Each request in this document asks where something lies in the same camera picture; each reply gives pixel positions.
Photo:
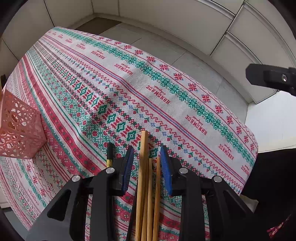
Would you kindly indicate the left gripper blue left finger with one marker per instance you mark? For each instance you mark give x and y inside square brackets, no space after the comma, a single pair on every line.
[125,169]

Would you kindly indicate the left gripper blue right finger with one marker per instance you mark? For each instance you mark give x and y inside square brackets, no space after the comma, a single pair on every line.
[167,169]

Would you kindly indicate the black chopstick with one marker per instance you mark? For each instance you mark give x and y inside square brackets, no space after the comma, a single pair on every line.
[109,154]

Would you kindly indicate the bamboo chopstick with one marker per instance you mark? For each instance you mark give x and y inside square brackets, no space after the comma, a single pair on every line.
[144,221]
[157,201]
[143,157]
[149,202]

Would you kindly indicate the red patterned sleeve forearm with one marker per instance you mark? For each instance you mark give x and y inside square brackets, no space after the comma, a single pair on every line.
[274,231]

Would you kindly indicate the patterned red green tablecloth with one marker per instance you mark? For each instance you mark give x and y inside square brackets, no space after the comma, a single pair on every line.
[91,90]

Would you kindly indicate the pink perforated utensil holder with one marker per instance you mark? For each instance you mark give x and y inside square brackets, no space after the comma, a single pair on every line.
[22,133]

